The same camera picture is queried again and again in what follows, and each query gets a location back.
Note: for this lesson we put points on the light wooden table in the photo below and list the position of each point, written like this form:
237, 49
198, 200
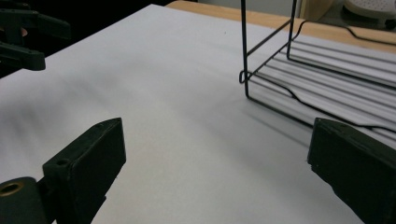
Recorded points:
218, 11

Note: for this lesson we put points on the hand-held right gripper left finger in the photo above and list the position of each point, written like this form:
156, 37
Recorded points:
87, 168

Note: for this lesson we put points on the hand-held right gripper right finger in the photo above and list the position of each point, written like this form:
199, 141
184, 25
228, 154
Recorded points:
358, 165

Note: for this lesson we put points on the white round perforated object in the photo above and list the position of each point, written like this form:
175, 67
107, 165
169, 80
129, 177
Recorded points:
370, 7

